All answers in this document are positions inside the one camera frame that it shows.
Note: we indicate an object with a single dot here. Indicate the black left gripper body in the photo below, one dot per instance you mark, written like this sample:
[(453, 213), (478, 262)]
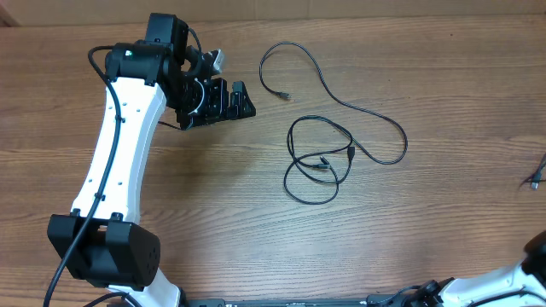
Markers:
[(205, 102)]

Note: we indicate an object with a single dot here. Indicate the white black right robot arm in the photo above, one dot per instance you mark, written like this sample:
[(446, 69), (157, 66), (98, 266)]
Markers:
[(520, 284)]

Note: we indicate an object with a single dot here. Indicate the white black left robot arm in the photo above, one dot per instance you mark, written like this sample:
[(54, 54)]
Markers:
[(101, 239)]

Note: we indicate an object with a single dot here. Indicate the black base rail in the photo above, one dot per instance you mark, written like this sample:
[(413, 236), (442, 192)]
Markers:
[(372, 300)]

